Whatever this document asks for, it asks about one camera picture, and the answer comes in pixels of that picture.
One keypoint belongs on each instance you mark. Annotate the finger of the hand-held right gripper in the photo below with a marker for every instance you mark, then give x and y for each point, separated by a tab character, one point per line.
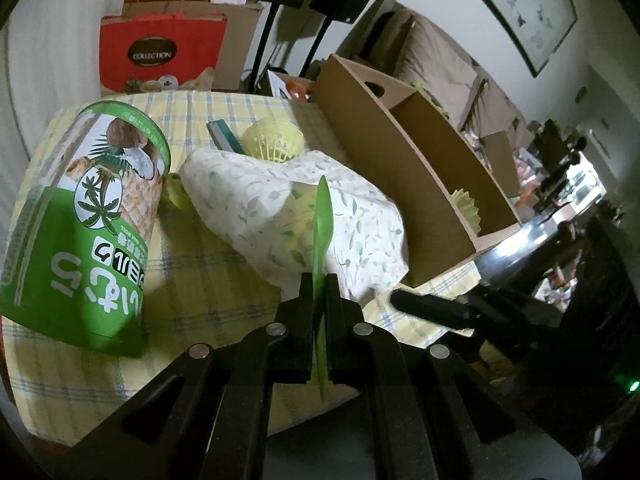
425	307

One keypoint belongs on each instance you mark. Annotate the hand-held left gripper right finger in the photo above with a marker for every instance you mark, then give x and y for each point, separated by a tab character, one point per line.
334	320

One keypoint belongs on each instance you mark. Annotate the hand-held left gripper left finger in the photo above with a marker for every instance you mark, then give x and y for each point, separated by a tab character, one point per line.
305	320

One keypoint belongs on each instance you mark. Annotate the green plastic utensil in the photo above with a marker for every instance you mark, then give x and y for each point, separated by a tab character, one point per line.
320	240

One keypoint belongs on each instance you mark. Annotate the brown cardboard organiser box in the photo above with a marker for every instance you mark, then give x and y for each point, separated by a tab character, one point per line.
400	170

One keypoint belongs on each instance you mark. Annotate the long teal box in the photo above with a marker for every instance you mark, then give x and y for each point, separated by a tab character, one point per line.
225	135

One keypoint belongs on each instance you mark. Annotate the green coconut snack canister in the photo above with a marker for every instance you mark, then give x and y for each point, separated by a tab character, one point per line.
75	260

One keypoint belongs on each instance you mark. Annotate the yellow plaid tablecloth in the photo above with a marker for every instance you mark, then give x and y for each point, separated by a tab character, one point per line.
200	300

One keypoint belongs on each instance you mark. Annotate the yellow paper cupcake liner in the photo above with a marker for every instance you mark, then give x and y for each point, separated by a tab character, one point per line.
465	207

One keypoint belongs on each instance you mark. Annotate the floral white cloth pouch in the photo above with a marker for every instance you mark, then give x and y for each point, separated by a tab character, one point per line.
260	210

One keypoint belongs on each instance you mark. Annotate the dark cluttered shelf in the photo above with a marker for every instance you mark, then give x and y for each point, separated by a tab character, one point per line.
565	170

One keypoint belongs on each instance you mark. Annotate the yellow plastic mesh basket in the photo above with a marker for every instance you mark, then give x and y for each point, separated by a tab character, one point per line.
272	137

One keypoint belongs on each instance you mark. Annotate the orange and white packaging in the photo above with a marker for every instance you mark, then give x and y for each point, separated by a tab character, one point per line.
292	87

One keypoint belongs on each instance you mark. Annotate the beige sofa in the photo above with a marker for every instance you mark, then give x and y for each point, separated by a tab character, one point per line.
440	55

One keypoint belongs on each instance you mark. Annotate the red gift box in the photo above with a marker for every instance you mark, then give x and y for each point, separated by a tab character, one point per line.
160	35

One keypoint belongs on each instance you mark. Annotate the framed landscape painting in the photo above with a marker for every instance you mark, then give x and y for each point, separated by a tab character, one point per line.
520	0

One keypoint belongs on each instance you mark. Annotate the white ribbed curtain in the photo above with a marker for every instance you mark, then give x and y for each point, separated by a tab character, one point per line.
50	35

